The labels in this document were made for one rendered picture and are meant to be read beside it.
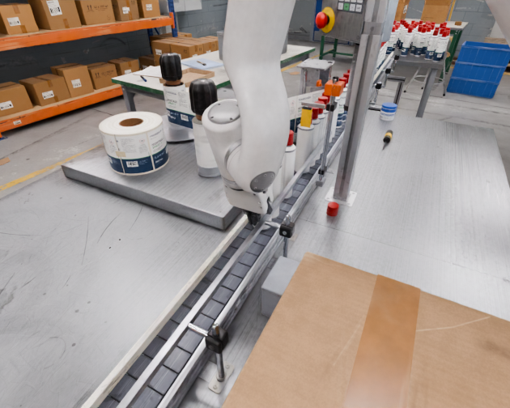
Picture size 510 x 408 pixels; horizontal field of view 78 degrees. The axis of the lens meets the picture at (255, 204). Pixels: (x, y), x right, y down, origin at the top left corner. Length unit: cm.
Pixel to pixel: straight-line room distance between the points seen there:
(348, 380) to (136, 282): 59
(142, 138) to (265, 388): 88
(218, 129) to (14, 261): 69
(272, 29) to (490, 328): 44
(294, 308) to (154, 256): 56
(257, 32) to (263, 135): 13
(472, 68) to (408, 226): 469
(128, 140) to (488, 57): 508
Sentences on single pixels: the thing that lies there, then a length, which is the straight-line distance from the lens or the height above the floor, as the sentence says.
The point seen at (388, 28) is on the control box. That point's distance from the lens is 95.
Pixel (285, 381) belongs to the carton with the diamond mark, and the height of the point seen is 112.
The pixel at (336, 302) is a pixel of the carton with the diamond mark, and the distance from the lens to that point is 39.
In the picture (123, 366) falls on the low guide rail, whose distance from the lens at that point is 61.
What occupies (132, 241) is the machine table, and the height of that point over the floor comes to 83.
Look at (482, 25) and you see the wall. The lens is 837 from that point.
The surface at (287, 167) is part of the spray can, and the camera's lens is 89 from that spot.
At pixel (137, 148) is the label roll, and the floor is 97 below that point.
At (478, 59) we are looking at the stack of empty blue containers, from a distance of 560.
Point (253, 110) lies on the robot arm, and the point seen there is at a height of 127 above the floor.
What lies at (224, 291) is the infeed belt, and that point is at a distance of 70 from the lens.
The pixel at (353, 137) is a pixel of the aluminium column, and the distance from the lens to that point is 96.
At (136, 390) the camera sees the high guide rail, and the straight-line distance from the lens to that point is 53.
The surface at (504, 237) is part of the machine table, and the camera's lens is 113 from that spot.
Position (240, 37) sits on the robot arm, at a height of 136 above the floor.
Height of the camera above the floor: 143
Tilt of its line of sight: 36 degrees down
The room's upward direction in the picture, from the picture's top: straight up
